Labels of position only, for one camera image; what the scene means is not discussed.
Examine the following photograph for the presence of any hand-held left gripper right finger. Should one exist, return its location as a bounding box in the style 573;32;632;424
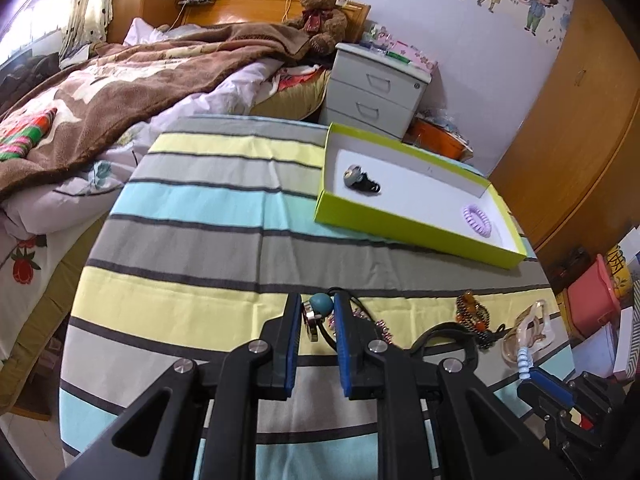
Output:
332;292;576;480

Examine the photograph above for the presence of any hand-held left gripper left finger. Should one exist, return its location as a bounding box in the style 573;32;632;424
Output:
59;292;303;480

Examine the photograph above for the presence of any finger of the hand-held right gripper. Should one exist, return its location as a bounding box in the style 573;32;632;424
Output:
530;369;575;407
517;381;558;421

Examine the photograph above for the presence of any pink rhinestone hair clip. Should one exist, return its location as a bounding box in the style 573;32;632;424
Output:
352;310;393;343

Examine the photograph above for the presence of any black hair tie teal bead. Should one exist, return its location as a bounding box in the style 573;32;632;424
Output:
301;287;371;346

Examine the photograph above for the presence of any transparent claw hair clip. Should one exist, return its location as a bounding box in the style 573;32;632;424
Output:
501;298;553;363

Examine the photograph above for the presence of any black wrist band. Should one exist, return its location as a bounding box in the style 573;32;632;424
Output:
410;324;481;361

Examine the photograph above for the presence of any amber beaded hair tie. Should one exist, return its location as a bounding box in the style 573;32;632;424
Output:
455;291;496;348

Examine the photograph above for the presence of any green cardboard box tray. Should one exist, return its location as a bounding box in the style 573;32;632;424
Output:
314;122;528;270

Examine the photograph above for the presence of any pink plastic bin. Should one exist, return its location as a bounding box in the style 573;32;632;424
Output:
567;255;623;341

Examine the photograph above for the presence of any orange storage box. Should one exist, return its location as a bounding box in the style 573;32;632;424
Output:
404;119;473;162

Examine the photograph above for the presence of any yellow pillow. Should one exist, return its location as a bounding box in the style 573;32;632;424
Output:
250;67;331;122

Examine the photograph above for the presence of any large wooden wardrobe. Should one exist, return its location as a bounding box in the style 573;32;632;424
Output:
487;0;640;271

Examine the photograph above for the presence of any white nightstand with drawers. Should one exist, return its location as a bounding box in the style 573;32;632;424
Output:
318;42;432;142

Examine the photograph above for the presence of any brown fleece blanket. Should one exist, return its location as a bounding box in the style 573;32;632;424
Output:
0;24;313;201

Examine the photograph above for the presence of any pink flowered box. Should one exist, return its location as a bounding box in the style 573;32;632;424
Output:
390;40;438;72

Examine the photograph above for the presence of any brown teddy bear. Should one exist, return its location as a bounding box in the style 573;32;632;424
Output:
282;0;351;56

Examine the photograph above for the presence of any wooden bed headboard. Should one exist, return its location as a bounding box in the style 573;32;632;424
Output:
180;0;372;43

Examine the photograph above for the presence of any red green plaid cloth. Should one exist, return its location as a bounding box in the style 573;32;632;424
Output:
0;108;56;161

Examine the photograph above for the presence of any dark clothes pile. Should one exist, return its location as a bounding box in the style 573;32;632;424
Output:
0;52;61;106

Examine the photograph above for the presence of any dotted curtain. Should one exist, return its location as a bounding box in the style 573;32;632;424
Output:
62;0;118;58

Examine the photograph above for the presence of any black hair tie grey mouse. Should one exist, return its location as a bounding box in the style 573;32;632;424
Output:
342;163;383;195

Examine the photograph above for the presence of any purple coil hair tie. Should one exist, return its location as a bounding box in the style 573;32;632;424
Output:
461;203;495;236

